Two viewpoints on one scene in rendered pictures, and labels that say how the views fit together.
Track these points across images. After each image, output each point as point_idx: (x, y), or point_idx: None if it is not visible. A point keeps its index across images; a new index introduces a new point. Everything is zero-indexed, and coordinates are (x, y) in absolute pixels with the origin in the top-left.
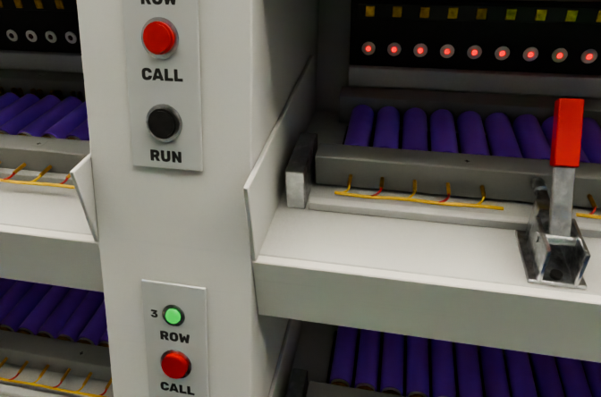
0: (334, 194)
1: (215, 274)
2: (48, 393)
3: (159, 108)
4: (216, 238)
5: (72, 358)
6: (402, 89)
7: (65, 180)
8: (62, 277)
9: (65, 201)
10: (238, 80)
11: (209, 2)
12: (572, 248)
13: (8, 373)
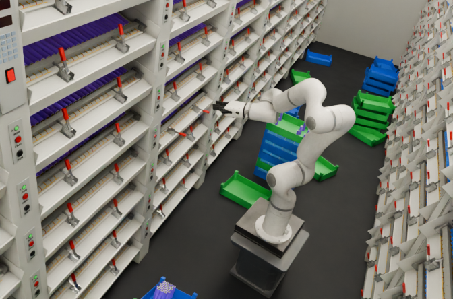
0: None
1: (218, 97)
2: (194, 128)
3: (219, 85)
4: (218, 93)
5: (193, 123)
6: None
7: (204, 97)
8: (207, 107)
9: (205, 100)
10: (222, 79)
11: (222, 75)
12: (228, 80)
13: (187, 132)
